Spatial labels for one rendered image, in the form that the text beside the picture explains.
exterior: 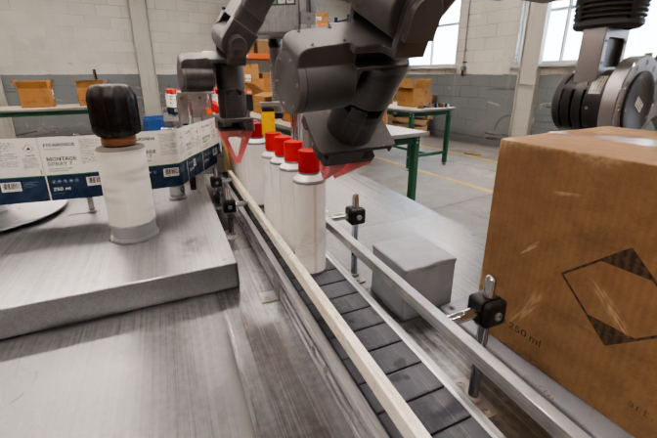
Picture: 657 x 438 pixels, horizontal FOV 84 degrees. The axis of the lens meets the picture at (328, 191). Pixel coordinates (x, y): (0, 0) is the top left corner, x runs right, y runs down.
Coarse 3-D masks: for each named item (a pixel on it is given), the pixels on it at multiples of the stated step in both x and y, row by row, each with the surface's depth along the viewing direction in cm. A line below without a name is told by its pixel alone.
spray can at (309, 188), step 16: (304, 160) 54; (304, 176) 55; (320, 176) 56; (304, 192) 55; (320, 192) 56; (304, 208) 56; (320, 208) 56; (304, 224) 57; (320, 224) 57; (304, 240) 57; (320, 240) 58; (304, 256) 58; (320, 256) 59; (320, 272) 60
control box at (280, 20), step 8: (296, 0) 84; (272, 8) 86; (280, 8) 85; (288, 8) 85; (296, 8) 85; (272, 16) 86; (280, 16) 86; (288, 16) 86; (296, 16) 85; (264, 24) 87; (272, 24) 87; (280, 24) 86; (288, 24) 86; (296, 24) 86; (264, 32) 88; (272, 32) 88; (280, 32) 88
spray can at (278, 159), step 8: (280, 136) 68; (288, 136) 67; (280, 144) 66; (280, 152) 66; (272, 160) 67; (280, 160) 66; (272, 168) 67; (272, 176) 68; (272, 184) 69; (272, 192) 69; (280, 192) 68; (272, 200) 70; (280, 200) 68; (280, 208) 69; (280, 216) 69; (280, 224) 70; (280, 232) 70
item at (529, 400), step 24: (384, 264) 47; (408, 288) 41; (432, 312) 37; (456, 336) 34; (480, 360) 31; (504, 384) 29; (528, 408) 27; (552, 408) 26; (552, 432) 26; (576, 432) 25
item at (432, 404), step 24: (336, 288) 56; (312, 312) 50; (360, 312) 50; (360, 336) 46; (384, 336) 46; (384, 360) 42; (408, 360) 42; (360, 384) 39; (408, 384) 39; (432, 384) 39; (432, 408) 36; (456, 408) 36; (432, 432) 33; (456, 432) 33; (480, 432) 33
